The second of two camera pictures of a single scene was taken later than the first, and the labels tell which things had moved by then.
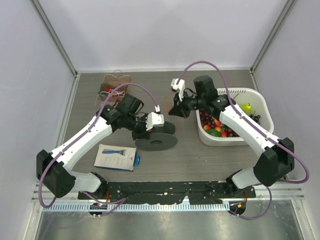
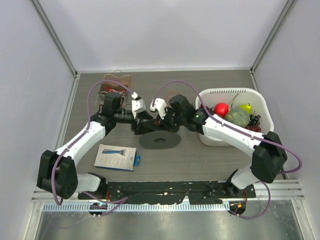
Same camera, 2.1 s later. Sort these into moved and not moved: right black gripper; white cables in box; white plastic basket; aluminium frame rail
Moved: right black gripper
Not moved: aluminium frame rail; white plastic basket; white cables in box
